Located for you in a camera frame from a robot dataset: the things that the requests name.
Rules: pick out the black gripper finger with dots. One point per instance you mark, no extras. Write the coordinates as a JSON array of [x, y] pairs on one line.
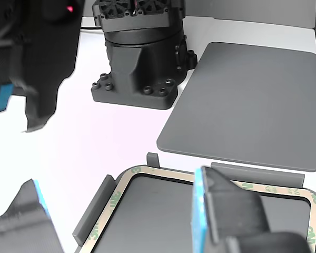
[[21, 229], [231, 218]]

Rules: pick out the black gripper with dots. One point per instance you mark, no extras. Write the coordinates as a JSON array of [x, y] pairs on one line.
[[37, 42]]

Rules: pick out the rectangular frame with 3M backing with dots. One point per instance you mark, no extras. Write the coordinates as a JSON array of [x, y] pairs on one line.
[[109, 208]]

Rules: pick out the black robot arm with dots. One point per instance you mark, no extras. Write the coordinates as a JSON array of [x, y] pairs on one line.
[[137, 52]]

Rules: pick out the flat grey plate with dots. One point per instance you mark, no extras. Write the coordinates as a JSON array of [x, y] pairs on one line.
[[239, 105]]

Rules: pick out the grey frame holder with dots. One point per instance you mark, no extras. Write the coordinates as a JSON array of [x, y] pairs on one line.
[[94, 210]]

